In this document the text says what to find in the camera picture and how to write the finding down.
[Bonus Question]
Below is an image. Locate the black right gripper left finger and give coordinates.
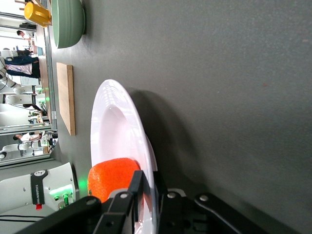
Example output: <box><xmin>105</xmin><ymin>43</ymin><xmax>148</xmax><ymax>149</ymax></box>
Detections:
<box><xmin>14</xmin><ymin>170</ymin><xmax>145</xmax><ymax>234</ymax></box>

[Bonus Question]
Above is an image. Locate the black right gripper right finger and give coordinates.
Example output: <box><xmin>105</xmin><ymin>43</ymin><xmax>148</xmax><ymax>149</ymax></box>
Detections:
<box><xmin>153</xmin><ymin>171</ymin><xmax>271</xmax><ymax>234</ymax></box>

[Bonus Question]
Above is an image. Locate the orange fruit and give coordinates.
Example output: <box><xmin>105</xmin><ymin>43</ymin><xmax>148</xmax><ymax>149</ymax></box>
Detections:
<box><xmin>87</xmin><ymin>157</ymin><xmax>144</xmax><ymax>204</ymax></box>

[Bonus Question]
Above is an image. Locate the white round plate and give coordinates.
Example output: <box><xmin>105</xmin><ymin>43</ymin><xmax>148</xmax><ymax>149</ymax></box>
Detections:
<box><xmin>90</xmin><ymin>79</ymin><xmax>158</xmax><ymax>234</ymax></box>

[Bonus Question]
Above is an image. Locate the person in white shirt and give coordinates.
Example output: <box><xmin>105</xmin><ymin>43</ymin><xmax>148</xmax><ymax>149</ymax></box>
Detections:
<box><xmin>13</xmin><ymin>133</ymin><xmax>42</xmax><ymax>143</ymax></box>
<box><xmin>16</xmin><ymin>29</ymin><xmax>34</xmax><ymax>41</ymax></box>

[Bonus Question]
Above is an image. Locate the wooden cutting board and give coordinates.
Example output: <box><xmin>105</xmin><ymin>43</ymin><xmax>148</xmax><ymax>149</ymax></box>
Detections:
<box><xmin>56</xmin><ymin>62</ymin><xmax>76</xmax><ymax>136</ymax></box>

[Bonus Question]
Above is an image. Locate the person in dark jacket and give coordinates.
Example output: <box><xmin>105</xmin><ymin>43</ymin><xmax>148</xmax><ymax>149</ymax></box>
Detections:
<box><xmin>4</xmin><ymin>55</ymin><xmax>41</xmax><ymax>79</ymax></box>

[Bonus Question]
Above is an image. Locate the pale green bowl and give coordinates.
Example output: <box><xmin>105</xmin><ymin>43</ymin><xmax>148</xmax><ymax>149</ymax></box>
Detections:
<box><xmin>51</xmin><ymin>0</ymin><xmax>86</xmax><ymax>49</ymax></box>

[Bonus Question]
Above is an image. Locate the yellow cup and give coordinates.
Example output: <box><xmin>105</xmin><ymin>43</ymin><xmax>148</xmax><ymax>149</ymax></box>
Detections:
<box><xmin>23</xmin><ymin>1</ymin><xmax>52</xmax><ymax>28</ymax></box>

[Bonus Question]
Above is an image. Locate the black left arm base cable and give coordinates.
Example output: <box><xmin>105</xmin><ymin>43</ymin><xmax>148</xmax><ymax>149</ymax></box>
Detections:
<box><xmin>0</xmin><ymin>214</ymin><xmax>46</xmax><ymax>223</ymax></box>

